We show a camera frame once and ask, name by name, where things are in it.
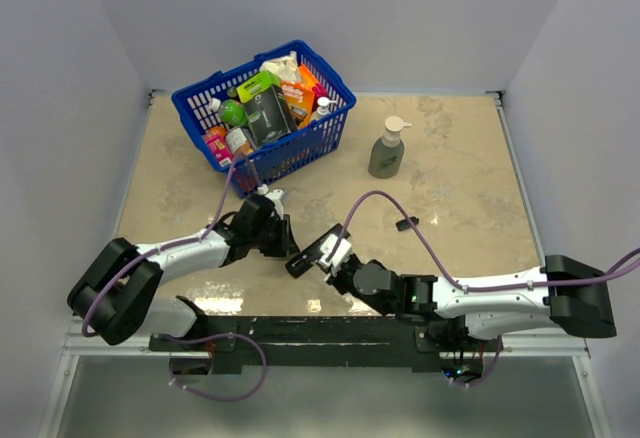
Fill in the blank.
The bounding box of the black remote control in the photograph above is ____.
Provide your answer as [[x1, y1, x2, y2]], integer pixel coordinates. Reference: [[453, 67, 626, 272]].
[[285, 223, 342, 279]]

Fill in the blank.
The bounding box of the black battery compartment cover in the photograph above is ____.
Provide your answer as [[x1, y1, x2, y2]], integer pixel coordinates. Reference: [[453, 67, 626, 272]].
[[395, 216, 419, 232]]

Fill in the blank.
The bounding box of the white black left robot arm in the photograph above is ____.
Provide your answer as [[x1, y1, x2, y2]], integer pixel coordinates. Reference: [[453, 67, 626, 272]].
[[67, 185, 299, 350]]

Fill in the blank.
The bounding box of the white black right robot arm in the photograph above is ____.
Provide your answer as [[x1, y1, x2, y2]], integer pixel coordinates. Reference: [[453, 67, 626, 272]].
[[318, 253, 617, 351]]

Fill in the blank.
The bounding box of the blue plastic shopping basket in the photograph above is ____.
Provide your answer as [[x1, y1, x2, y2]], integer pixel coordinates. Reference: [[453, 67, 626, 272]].
[[171, 40, 356, 198]]

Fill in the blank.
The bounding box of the orange labelled jar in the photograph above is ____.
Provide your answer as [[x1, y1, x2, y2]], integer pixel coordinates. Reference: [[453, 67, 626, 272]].
[[225, 126, 257, 156]]

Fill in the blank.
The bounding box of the pink snack packet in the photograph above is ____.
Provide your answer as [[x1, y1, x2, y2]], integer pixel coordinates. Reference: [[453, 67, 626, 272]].
[[203, 126, 233, 167]]

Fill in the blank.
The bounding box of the black green razor box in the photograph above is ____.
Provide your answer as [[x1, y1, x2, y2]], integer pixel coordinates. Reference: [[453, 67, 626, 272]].
[[237, 70, 297, 148]]

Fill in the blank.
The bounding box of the green round bottle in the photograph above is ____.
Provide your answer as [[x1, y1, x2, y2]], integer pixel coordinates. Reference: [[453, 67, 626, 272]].
[[207, 98, 248, 128]]

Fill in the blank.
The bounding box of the white pump bottle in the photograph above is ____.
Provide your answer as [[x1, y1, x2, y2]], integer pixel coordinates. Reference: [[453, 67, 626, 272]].
[[310, 96, 336, 122]]

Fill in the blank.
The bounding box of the grey soap pump bottle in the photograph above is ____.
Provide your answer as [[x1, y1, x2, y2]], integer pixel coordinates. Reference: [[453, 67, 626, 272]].
[[368, 116, 411, 179]]

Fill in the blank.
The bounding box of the orange razor blade box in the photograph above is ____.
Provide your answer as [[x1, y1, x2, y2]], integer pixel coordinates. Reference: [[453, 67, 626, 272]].
[[281, 81, 316, 129]]

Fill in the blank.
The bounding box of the beige crumpled bag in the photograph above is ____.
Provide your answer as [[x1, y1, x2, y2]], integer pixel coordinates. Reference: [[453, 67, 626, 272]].
[[259, 51, 301, 83]]

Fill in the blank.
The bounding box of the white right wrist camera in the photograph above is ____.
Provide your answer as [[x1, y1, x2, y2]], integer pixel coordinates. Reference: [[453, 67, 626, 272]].
[[317, 234, 352, 274]]

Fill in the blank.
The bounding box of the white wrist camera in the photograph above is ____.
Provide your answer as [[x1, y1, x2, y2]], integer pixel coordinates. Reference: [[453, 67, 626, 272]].
[[317, 234, 352, 274], [257, 184, 285, 218]]

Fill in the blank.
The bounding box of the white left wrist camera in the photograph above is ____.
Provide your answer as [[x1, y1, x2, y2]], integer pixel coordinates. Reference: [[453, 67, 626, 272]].
[[257, 184, 285, 218]]

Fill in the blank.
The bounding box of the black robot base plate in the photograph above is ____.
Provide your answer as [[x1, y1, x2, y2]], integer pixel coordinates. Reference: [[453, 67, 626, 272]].
[[149, 314, 506, 375]]

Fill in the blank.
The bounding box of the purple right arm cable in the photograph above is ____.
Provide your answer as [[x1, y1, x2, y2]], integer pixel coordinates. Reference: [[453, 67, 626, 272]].
[[334, 190, 640, 293]]

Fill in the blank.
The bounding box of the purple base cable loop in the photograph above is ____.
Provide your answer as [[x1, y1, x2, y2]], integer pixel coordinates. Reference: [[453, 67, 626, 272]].
[[168, 336, 270, 405]]

